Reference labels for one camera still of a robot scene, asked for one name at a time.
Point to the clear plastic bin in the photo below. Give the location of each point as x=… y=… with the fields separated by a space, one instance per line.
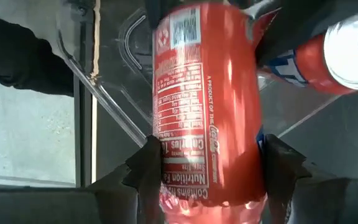
x=129 y=112

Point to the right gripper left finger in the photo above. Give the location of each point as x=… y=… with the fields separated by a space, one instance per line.
x=73 y=205

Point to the red Fanta soda can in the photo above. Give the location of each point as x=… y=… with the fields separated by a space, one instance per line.
x=328 y=62
x=228 y=102

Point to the wood-edged robot table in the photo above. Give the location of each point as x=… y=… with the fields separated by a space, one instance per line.
x=85 y=124

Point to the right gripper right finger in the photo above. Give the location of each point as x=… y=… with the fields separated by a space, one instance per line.
x=322 y=202

